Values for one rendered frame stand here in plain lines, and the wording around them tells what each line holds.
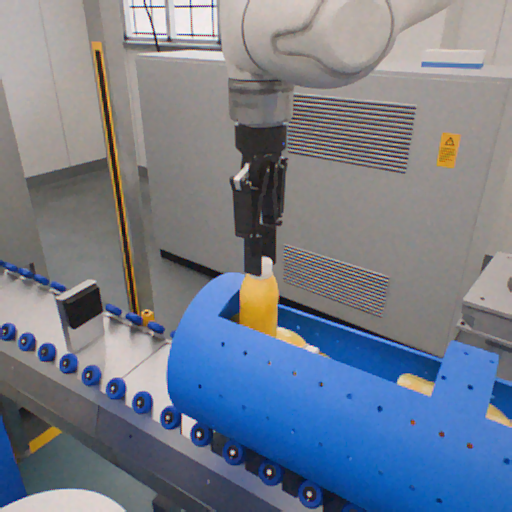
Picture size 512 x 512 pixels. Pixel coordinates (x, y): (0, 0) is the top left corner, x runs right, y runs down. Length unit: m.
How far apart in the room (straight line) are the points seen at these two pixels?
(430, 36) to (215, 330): 2.67
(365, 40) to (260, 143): 0.25
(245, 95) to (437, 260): 1.84
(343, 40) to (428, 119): 1.77
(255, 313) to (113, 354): 0.52
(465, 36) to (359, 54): 3.01
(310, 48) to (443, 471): 0.51
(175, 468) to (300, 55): 0.80
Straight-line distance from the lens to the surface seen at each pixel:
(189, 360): 0.78
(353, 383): 0.68
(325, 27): 0.44
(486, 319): 1.18
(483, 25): 3.43
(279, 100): 0.63
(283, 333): 0.87
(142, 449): 1.05
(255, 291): 0.75
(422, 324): 2.54
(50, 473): 2.24
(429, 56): 2.33
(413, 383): 0.75
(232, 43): 0.61
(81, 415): 1.16
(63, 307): 1.15
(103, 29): 1.31
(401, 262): 2.42
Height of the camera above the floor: 1.65
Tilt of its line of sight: 27 degrees down
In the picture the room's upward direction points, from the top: straight up
